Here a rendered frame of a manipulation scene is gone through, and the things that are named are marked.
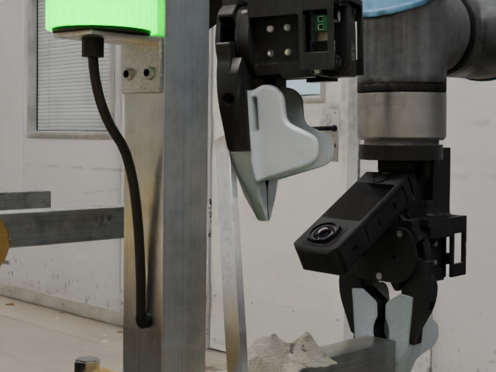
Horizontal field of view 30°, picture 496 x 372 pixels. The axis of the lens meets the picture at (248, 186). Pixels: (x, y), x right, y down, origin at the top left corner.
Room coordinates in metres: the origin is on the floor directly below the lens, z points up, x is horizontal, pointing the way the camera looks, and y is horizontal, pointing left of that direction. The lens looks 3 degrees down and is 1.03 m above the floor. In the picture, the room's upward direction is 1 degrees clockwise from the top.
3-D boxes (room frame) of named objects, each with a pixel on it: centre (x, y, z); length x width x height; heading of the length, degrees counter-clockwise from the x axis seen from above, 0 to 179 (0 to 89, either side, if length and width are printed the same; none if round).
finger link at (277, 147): (0.62, -0.02, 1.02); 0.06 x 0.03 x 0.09; 67
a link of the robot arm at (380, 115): (0.79, -0.13, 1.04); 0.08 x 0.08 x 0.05
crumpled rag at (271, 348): (0.68, -0.02, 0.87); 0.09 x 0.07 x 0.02; 137
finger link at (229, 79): (0.62, 0.00, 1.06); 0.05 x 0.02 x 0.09; 157
